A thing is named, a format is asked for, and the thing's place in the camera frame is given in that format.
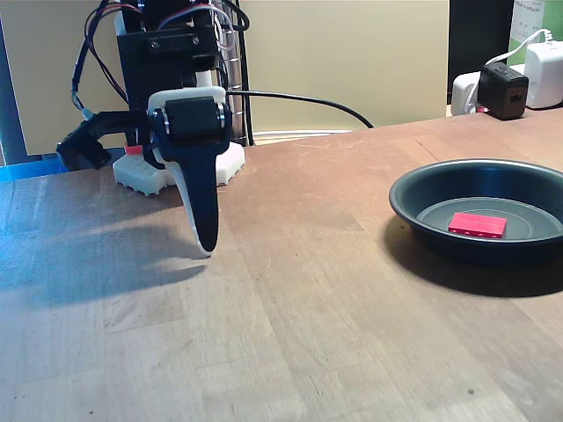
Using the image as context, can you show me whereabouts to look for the red lego block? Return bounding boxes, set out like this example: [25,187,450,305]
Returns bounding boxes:
[448,212,508,240]

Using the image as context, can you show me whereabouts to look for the black round shallow bin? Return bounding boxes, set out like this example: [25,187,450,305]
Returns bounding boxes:
[388,158,563,267]

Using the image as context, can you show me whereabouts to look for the blue strip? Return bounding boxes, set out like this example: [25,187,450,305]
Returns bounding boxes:
[0,157,67,182]

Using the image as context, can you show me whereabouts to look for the white power strip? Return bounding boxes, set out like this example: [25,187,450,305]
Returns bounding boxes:
[450,63,527,117]

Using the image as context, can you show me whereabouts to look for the black panel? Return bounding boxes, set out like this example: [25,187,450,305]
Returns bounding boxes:
[448,0,515,105]

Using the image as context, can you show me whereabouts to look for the black cube charger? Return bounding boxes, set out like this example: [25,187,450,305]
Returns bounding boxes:
[478,62,530,121]

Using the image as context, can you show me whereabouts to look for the green and white box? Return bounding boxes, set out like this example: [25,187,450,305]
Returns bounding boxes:
[508,0,563,67]

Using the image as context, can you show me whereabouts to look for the white power adapter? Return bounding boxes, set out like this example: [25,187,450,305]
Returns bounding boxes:
[525,41,563,111]

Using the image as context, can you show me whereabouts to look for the black usb cable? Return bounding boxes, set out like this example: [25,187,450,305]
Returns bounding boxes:
[225,89,376,130]

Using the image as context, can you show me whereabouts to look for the black camera cable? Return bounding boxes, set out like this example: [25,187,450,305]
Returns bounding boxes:
[69,0,116,120]

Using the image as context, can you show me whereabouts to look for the dark grey frame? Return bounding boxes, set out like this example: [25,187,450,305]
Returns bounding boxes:
[0,17,128,168]

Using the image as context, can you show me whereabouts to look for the white adapter cable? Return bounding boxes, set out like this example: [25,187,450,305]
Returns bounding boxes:
[486,28,553,67]

